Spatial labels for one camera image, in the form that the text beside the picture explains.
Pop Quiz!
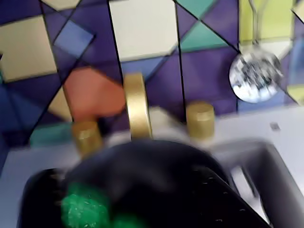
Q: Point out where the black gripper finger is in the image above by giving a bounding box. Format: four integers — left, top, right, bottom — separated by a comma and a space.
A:
66, 139, 272, 228
17, 168, 70, 228

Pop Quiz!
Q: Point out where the green toy pineapple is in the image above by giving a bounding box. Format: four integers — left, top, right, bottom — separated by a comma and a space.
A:
60, 181, 148, 228

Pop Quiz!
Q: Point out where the gold faucet knob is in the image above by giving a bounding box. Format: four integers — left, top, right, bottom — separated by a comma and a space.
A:
186, 102, 216, 143
72, 121, 103, 158

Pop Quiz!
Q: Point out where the gold toy faucet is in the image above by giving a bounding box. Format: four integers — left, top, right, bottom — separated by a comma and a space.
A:
123, 72, 153, 141

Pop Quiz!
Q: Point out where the grey toy sink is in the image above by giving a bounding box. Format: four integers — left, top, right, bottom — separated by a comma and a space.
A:
209, 139, 304, 228

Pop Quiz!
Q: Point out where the light blue toy kitchen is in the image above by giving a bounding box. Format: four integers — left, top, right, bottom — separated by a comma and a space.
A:
0, 104, 304, 228

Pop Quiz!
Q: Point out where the colourful mosaic backsplash panel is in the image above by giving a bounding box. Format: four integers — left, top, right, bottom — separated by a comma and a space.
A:
0, 0, 304, 148

